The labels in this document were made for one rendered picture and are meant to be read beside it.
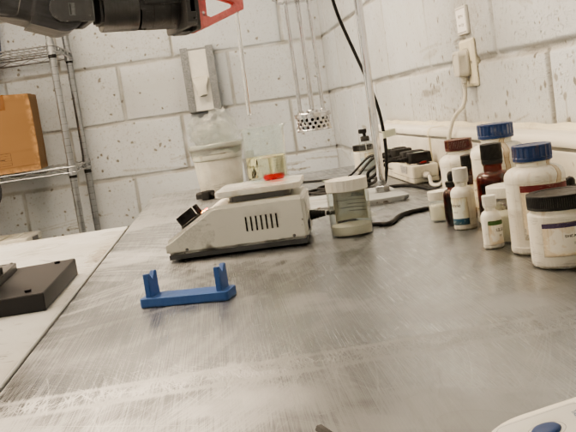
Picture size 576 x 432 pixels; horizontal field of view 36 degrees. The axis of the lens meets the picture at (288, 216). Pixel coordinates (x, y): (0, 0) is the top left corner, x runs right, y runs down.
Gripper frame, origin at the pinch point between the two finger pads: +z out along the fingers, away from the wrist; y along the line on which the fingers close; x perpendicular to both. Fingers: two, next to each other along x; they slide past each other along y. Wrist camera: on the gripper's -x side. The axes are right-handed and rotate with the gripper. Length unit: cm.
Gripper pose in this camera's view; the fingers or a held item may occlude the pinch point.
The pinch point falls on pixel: (237, 4)
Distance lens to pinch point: 128.9
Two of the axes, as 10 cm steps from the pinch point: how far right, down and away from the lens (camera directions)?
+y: -4.0, -0.5, 9.1
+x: 1.0, 9.9, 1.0
